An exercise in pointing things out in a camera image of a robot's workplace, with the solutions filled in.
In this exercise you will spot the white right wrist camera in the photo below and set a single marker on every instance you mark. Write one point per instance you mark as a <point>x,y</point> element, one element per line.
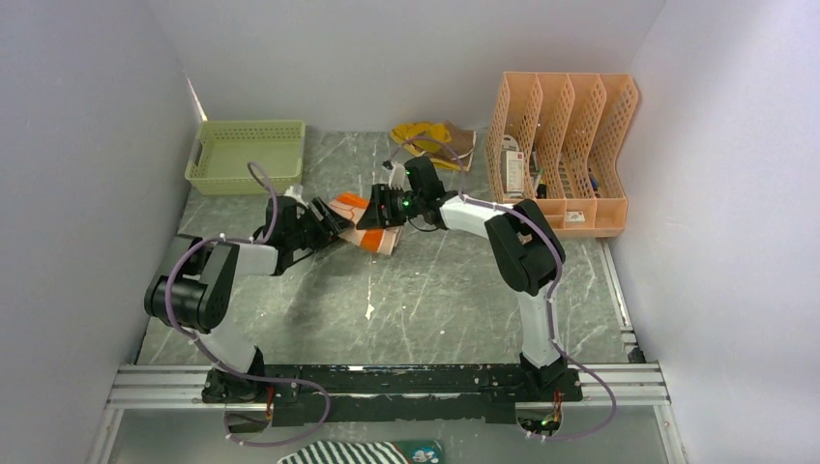
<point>397,174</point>

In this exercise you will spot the teal patterned cloth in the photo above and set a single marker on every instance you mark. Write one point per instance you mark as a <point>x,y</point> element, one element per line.
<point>420,451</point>

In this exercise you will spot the orange plastic file organizer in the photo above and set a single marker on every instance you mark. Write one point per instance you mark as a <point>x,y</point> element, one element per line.
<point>570,127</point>

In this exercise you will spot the black white striped towel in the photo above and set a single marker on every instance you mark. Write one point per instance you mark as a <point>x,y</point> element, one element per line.
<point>337,452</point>

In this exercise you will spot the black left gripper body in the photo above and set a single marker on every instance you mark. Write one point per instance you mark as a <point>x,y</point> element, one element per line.
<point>307,232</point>

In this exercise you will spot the white red paper card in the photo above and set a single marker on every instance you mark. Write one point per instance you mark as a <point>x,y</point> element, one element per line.
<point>513,159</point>

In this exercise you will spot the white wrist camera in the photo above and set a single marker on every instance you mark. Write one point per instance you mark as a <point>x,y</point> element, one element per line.
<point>397,174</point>
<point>295,191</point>

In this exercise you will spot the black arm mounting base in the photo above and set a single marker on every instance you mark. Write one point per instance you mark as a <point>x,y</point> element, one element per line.
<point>307,393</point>

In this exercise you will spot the small white box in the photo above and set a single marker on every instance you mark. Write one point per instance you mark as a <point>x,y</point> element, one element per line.
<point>574,217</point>

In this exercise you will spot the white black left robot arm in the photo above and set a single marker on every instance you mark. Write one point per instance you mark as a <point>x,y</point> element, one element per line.
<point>191,289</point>

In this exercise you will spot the green plastic basket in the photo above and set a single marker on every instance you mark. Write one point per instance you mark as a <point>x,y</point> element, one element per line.
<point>221,151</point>

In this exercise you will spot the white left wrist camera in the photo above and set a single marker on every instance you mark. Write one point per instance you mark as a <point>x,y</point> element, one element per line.
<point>295,191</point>

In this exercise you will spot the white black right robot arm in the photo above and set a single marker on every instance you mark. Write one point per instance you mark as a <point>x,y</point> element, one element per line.
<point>527,254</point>

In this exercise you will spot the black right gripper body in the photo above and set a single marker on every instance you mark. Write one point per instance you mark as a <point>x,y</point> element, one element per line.
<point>413,200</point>

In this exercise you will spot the yellow brown towel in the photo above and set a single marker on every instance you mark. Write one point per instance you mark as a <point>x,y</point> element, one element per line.
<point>447,145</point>

